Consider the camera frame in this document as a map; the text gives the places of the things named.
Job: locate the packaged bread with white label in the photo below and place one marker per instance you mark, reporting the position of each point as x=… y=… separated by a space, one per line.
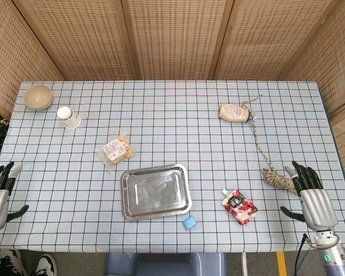
x=116 y=149

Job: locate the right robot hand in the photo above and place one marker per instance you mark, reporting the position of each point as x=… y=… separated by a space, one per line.
x=316 y=204

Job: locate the blue checkered tablecloth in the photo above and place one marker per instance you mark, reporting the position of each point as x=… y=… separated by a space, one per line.
x=166 y=138

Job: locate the beige squeeze sauce bottle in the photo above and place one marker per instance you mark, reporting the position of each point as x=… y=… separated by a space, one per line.
x=234 y=112

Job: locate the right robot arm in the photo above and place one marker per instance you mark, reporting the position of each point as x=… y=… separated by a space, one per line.
x=332 y=253

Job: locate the black and white sneaker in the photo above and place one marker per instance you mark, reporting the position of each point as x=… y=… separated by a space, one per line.
x=46 y=265
x=7 y=263

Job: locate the red drink pouch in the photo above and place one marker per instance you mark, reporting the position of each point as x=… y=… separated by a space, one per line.
x=240 y=205

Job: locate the white paper cup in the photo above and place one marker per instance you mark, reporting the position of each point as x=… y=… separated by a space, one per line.
x=68 y=117

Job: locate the small blue block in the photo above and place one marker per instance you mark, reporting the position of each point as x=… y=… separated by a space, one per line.
x=190 y=222

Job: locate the beige bowl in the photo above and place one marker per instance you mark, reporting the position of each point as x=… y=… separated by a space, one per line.
x=38 y=97

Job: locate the stainless steel tray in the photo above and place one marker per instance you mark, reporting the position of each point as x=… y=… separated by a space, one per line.
x=155 y=192

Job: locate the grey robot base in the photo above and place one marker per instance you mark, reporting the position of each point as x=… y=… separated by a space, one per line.
x=165 y=264

